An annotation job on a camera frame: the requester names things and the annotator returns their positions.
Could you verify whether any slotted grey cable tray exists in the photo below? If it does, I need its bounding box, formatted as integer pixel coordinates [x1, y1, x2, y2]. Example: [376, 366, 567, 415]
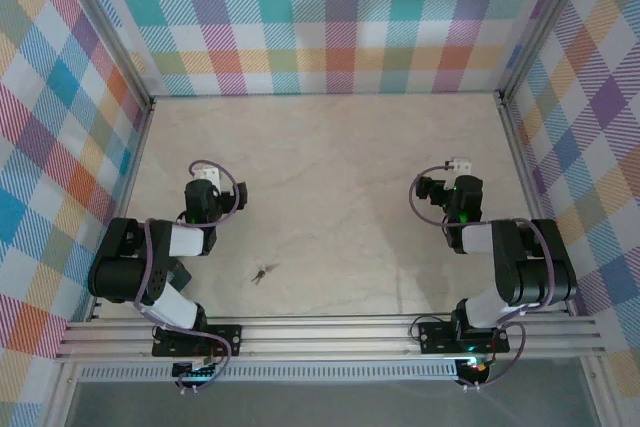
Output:
[77, 359, 461, 383]

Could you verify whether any right controller board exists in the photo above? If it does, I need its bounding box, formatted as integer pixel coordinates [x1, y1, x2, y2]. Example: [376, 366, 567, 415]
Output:
[457, 357, 492, 384]

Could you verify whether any controller board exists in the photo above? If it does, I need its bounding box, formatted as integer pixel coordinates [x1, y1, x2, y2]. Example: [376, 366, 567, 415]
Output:
[172, 360, 221, 384]
[457, 357, 492, 384]

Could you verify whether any dark teal tin box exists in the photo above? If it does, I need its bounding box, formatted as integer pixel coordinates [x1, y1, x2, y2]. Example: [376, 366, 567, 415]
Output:
[172, 259, 194, 294]

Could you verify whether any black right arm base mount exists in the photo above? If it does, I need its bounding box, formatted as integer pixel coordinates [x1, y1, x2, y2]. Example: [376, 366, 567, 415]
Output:
[417, 319, 511, 354]

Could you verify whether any aluminium frame post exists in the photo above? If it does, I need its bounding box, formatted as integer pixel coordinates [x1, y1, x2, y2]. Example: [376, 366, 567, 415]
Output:
[499, 0, 594, 103]
[47, 0, 154, 113]

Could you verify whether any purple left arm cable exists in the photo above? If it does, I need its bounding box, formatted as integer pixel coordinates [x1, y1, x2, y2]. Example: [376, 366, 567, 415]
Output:
[133, 159, 240, 394]

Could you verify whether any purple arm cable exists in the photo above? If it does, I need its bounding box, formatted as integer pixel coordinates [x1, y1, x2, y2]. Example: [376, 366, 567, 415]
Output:
[408, 162, 556, 392]
[133, 159, 240, 394]

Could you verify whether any aluminium table side rail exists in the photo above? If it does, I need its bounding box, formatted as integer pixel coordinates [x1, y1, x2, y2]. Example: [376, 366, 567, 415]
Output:
[494, 91, 576, 318]
[87, 96, 156, 323]

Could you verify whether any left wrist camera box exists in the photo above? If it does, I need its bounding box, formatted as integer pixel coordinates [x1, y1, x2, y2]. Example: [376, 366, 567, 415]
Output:
[193, 165, 224, 183]

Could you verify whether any aluminium mounting rail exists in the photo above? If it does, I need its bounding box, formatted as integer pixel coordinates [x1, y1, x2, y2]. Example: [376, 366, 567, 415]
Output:
[54, 314, 609, 362]

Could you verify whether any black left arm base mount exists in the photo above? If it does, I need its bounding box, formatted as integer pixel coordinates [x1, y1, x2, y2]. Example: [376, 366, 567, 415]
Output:
[151, 324, 244, 359]

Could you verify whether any left controller board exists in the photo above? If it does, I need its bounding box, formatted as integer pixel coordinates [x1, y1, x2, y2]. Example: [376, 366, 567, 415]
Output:
[172, 360, 221, 384]

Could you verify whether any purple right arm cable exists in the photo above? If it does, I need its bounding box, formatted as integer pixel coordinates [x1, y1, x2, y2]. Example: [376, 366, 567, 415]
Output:
[408, 162, 556, 392]

